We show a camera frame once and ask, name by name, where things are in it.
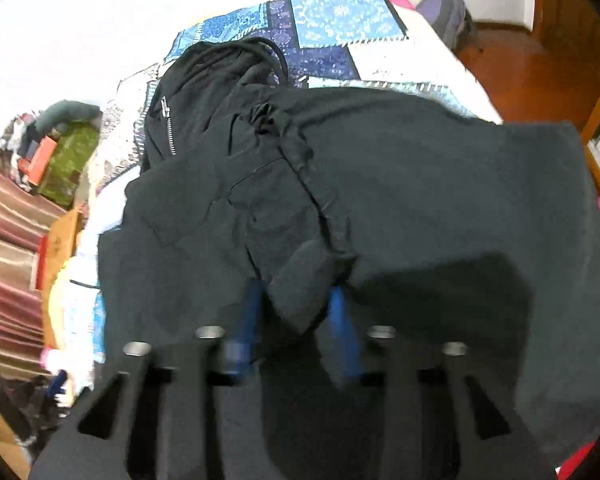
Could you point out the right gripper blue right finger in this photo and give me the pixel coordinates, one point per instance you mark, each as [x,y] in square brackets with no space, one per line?
[418,436]

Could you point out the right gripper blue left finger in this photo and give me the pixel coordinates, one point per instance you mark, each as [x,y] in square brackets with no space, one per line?
[175,432]

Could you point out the black zip hoodie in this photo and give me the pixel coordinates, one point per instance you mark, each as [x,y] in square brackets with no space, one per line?
[479,240]

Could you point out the brown cardboard box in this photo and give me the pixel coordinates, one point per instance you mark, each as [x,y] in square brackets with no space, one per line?
[59,247]

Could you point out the red striped curtain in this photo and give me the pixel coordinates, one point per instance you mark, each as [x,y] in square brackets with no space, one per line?
[24,220]

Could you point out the orange shoe box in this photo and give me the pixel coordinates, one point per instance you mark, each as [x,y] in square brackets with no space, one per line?
[34,163]

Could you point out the green patterned storage bag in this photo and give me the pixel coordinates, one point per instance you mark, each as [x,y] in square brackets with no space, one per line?
[62,175]

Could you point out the dark grey stuffed cushion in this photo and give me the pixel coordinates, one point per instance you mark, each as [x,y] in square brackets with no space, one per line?
[60,113]

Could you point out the colourful patchwork quilt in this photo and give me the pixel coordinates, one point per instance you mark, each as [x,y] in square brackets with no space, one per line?
[379,44]

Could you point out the grey purple backpack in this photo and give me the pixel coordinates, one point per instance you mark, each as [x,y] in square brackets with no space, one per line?
[450,19]

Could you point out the brown wooden door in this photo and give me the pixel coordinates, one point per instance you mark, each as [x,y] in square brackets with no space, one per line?
[568,26]

